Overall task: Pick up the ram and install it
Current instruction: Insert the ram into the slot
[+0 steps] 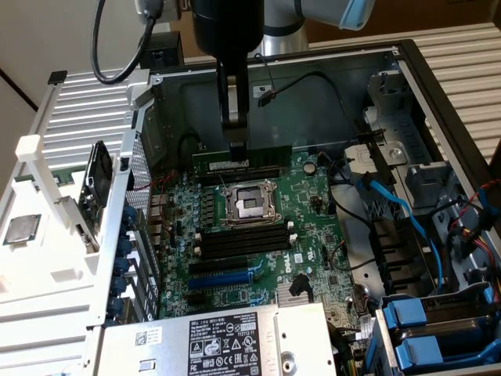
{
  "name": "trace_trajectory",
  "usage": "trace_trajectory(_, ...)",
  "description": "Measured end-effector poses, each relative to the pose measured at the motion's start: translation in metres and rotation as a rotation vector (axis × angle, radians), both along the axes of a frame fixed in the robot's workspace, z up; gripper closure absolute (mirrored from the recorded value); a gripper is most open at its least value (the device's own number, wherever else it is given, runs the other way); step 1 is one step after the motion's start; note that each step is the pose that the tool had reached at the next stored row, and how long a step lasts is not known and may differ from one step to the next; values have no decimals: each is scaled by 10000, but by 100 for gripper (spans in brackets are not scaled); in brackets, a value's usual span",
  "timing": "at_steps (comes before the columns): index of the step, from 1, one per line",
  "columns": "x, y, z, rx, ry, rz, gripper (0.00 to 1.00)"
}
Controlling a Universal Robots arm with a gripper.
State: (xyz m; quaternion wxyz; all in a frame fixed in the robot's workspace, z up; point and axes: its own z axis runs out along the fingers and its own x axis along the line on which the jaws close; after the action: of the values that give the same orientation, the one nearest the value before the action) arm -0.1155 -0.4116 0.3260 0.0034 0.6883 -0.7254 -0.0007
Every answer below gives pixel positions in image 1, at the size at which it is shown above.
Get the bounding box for long black expansion slot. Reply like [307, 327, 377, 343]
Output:
[187, 257, 251, 277]

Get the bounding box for thin red and black wires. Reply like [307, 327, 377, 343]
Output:
[128, 174, 175, 193]

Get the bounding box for green spare RAM stick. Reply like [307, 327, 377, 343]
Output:
[49, 168, 88, 186]

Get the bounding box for black box behind case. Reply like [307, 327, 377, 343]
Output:
[146, 31, 185, 71]

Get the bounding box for coloured power wire bundle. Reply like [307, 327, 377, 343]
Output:
[456, 179, 501, 262]

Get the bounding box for metal CPU socket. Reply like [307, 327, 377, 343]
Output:
[218, 178, 281, 230]

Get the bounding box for black wire with plug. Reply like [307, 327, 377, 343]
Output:
[258, 54, 363, 132]

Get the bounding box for white parts rack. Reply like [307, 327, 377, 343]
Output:
[0, 70, 132, 328]

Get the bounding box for green Dell motherboard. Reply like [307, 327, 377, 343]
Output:
[155, 150, 379, 330]

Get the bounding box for blue SATA wire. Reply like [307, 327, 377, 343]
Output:
[355, 175, 448, 291]

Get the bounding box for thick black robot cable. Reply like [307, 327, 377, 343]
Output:
[91, 0, 158, 85]

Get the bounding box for silver CPU chip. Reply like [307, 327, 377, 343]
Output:
[2, 213, 42, 247]

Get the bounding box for blue expansion slot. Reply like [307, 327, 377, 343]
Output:
[186, 273, 252, 292]

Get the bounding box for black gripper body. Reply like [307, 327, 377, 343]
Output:
[190, 0, 264, 62]

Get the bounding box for open grey PC case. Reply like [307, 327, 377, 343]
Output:
[119, 38, 501, 376]

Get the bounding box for black RAM slot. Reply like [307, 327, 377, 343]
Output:
[194, 226, 297, 247]
[194, 232, 297, 254]
[197, 165, 286, 187]
[194, 221, 295, 240]
[194, 238, 298, 261]

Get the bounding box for black plastic air shroud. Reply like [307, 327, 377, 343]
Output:
[370, 218, 436, 295]

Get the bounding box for silver chipset heatsink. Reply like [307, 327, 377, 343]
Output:
[275, 289, 315, 311]

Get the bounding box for blue disk bay caddy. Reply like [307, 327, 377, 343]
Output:
[374, 287, 501, 376]

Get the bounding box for graphics card with black fan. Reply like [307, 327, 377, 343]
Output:
[77, 140, 115, 251]

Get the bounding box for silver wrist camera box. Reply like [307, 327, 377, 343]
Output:
[134, 0, 193, 21]

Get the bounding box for grey metal disk bay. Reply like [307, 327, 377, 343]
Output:
[343, 141, 408, 190]

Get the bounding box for grey power supply unit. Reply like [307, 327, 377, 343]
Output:
[88, 301, 338, 376]

